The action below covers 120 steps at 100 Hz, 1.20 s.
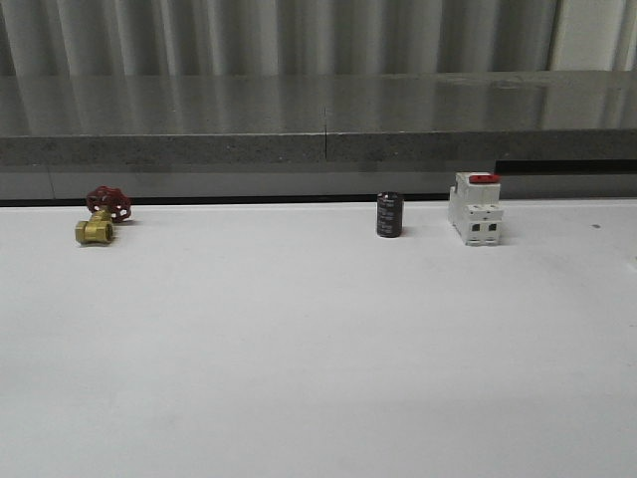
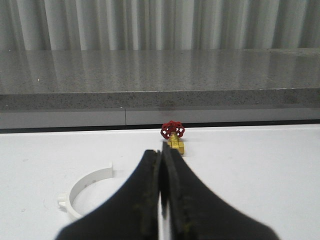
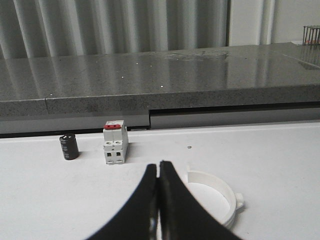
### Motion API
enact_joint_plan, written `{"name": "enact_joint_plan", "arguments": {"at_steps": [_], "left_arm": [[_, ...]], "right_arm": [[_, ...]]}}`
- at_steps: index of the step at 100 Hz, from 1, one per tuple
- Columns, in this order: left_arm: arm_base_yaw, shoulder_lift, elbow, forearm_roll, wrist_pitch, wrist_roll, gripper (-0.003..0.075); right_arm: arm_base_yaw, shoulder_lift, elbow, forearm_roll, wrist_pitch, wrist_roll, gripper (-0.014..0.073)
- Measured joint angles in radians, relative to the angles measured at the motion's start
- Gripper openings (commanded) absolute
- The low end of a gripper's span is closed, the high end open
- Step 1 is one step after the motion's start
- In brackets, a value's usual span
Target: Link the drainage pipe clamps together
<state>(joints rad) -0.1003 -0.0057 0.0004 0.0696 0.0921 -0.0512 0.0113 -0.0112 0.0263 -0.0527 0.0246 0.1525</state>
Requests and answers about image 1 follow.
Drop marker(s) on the black cylindrical capacitor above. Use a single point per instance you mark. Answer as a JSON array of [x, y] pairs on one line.
[[389, 214]]

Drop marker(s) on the brass valve red handwheel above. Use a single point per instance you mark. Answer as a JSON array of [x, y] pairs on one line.
[[108, 206]]

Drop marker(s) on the grey stone countertop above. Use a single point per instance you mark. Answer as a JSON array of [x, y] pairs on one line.
[[573, 122]]

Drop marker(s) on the white circuit breaker red switch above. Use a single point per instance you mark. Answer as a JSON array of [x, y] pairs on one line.
[[474, 208]]

